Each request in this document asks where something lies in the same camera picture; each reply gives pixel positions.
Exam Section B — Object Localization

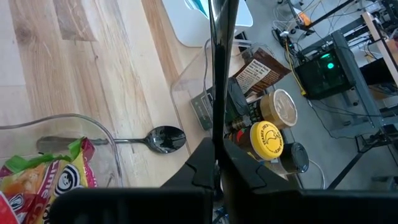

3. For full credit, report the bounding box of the lime chili shrimp ramen packet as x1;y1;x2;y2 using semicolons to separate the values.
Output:
0;136;98;224

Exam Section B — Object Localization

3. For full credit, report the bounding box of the yellow-lid spice jar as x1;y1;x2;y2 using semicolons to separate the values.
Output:
231;120;284;162

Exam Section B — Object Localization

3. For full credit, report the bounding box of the grey desk frame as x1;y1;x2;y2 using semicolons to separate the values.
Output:
300;12;398;131

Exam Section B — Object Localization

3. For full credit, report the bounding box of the teal silicone spoon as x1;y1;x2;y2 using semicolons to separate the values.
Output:
185;0;210;19

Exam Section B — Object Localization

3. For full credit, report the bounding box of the yellow cable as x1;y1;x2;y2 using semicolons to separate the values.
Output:
283;37;308;96

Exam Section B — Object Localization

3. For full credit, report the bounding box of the black-lid spice jar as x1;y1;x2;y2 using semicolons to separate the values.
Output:
279;142;310;174

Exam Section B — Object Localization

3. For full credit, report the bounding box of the small clear plastic bin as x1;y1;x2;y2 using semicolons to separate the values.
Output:
170;39;312;177

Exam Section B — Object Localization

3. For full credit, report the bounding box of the large clear plastic bin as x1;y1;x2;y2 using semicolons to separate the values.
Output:
0;113;124;188

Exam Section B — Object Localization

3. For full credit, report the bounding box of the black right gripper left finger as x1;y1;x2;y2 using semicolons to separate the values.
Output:
49;137;216;224

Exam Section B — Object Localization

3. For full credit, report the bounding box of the tan-lid spice jar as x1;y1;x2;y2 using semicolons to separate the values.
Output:
257;89;299;130

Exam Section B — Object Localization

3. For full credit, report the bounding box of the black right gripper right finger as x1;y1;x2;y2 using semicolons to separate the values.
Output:
221;139;398;224

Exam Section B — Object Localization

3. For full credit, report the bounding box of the white plastic bin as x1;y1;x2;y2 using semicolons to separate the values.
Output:
161;0;254;48

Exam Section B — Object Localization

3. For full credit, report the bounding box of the black computer tower green light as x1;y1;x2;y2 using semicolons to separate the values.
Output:
294;46;356;100

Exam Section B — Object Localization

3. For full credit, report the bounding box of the black frame clamp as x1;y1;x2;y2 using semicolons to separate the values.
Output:
234;30;249;45

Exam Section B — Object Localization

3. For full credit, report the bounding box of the brown white-label spice packet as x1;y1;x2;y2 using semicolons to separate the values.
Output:
233;48;292;97

